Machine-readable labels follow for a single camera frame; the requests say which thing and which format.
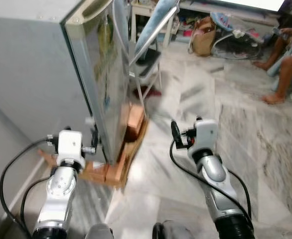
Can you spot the silver refrigerator body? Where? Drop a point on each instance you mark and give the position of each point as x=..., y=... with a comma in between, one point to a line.
x=31, y=74

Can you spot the light blue cloth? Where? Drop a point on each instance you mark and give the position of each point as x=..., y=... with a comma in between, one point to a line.
x=158, y=20

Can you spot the large orange clay brick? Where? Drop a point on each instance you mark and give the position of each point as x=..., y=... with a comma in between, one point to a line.
x=135, y=122

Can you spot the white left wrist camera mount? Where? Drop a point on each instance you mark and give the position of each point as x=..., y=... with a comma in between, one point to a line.
x=70, y=144

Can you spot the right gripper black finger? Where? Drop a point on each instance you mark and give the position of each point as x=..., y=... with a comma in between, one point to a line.
x=176, y=134

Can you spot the wooden plank base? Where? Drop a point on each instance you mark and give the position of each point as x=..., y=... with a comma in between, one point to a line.
x=135, y=159

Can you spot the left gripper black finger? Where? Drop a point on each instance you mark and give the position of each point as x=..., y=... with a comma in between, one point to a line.
x=94, y=135

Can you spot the metal frame folding stool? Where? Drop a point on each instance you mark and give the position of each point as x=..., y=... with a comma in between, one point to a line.
x=146, y=62

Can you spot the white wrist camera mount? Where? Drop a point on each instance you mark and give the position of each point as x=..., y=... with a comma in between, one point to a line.
x=70, y=144
x=206, y=134

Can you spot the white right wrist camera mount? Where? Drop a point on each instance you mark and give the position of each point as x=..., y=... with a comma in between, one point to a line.
x=206, y=134

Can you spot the seated person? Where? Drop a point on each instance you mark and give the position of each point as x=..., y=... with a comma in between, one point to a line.
x=285, y=74

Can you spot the brown bag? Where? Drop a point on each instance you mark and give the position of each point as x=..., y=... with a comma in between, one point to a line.
x=203, y=40

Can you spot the dark red floor cloth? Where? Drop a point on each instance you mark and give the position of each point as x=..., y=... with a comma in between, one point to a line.
x=148, y=91

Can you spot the baby bouncer seat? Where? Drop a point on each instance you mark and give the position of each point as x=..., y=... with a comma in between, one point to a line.
x=235, y=45

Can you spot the white shelf unit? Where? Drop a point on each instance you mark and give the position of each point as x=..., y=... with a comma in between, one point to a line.
x=196, y=7

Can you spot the robot left leg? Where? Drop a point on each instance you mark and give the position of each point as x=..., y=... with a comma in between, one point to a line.
x=98, y=232

